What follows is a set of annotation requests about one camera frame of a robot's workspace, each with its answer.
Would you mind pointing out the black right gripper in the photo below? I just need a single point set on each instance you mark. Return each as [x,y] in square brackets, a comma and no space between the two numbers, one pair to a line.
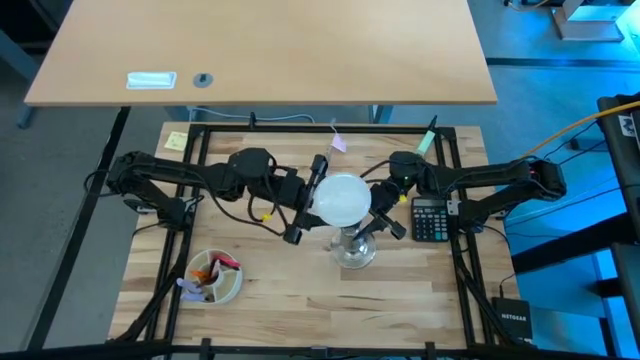
[385,197]

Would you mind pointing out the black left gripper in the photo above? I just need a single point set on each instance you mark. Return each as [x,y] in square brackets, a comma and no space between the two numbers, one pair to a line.
[290,192]

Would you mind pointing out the silver metal lamp base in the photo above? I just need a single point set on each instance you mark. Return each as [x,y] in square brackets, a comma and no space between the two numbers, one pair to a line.
[356,250]

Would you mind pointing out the white globe lightbulb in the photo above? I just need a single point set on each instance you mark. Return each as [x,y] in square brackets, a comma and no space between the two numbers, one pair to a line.
[341,199]

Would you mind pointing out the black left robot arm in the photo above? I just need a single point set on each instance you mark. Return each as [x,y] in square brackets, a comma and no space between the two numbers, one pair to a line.
[175,175]

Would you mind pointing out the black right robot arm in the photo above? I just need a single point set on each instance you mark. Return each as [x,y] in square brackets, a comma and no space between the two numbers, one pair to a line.
[490,180]

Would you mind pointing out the black desk calculator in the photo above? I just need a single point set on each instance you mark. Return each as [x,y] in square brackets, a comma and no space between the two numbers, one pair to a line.
[430,220]

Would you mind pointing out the pink paper tag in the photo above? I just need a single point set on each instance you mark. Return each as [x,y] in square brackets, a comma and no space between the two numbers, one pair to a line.
[340,143]

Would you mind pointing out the light green clip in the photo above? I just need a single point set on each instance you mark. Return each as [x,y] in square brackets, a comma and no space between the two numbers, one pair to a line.
[426,142]

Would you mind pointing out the red clip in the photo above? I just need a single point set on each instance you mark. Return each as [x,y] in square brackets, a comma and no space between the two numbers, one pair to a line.
[227,261]

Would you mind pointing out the round cream divided organizer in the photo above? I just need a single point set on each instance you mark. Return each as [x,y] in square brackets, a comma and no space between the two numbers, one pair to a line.
[225,287]

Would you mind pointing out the orange clip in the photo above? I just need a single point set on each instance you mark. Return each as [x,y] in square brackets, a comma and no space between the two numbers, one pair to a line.
[200,275]

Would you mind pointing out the yellow sticky note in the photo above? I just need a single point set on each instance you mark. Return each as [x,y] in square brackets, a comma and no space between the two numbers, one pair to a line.
[176,141]

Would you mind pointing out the lavender clip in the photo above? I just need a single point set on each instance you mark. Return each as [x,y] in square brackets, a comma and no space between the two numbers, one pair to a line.
[190,291]

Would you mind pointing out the black Netgear router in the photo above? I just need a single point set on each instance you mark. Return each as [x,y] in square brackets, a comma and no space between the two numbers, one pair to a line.
[512,317]

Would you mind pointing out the grey desk grommet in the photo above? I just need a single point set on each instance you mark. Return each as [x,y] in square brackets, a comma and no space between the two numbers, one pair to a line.
[203,80]

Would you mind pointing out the light wooden desk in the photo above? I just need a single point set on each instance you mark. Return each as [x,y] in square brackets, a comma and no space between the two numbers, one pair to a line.
[260,45]

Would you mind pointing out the black equipment rack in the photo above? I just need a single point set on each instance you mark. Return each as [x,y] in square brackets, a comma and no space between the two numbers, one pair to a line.
[625,160]

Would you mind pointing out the pale cardboard box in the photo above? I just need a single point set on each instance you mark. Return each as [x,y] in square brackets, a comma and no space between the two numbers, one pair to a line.
[590,20]

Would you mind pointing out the black aluminium table frame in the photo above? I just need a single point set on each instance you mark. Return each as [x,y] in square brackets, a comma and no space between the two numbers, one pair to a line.
[320,129]

